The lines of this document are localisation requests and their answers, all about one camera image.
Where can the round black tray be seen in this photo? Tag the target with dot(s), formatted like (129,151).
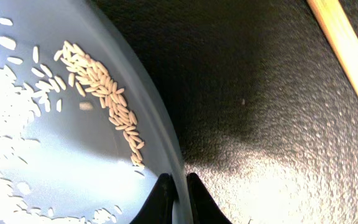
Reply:
(262,109)

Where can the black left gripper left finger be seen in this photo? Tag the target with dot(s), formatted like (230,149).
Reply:
(158,207)

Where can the dark blue plate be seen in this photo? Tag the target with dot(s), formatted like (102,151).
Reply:
(83,162)

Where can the wooden chopstick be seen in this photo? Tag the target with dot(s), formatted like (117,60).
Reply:
(340,35)

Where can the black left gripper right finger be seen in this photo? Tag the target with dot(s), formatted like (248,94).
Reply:
(204,208)

